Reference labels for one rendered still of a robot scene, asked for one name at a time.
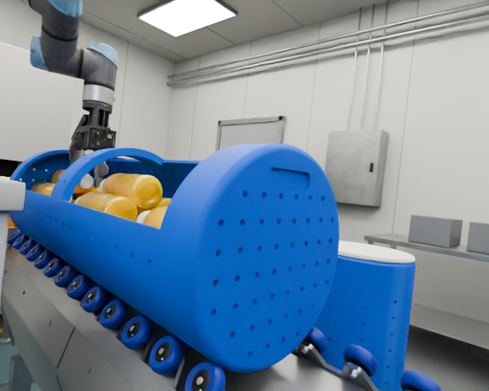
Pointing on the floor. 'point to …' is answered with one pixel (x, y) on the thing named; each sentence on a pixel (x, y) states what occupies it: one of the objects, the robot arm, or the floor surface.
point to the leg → (19, 375)
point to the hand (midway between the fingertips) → (86, 181)
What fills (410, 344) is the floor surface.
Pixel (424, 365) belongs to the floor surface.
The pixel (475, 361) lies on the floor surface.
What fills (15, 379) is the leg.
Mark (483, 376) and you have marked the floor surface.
